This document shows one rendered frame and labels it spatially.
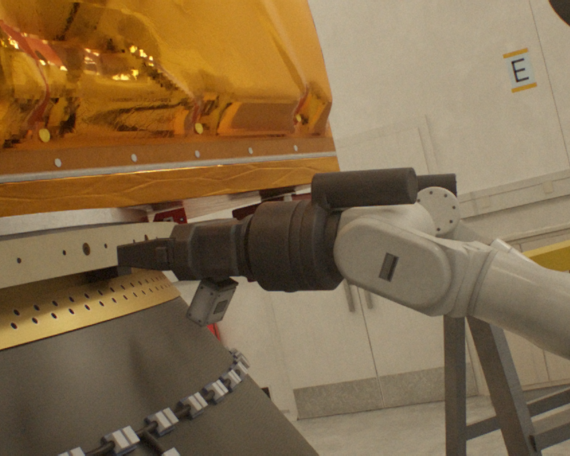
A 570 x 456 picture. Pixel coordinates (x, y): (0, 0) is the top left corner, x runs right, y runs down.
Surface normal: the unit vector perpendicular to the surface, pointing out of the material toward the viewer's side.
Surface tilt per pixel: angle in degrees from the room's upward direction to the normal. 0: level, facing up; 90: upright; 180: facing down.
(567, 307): 73
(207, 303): 90
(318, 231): 81
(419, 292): 95
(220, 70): 91
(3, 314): 61
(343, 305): 90
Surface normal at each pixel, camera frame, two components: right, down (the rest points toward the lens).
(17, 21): 0.93, 0.06
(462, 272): 0.41, 0.15
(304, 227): -0.40, -0.41
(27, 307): 0.65, -0.65
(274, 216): -0.34, -0.63
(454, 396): -0.92, 0.15
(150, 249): -0.41, 0.07
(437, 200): -0.14, -0.29
